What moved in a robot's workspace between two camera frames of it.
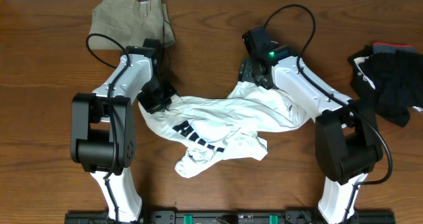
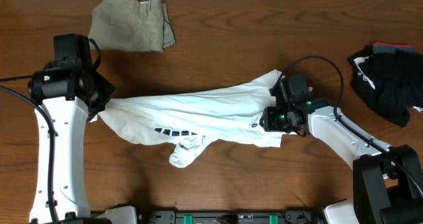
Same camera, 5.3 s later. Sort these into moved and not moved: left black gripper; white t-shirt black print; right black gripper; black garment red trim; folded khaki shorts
Moved: white t-shirt black print; right black gripper; left black gripper
Not moved: black garment red trim; folded khaki shorts
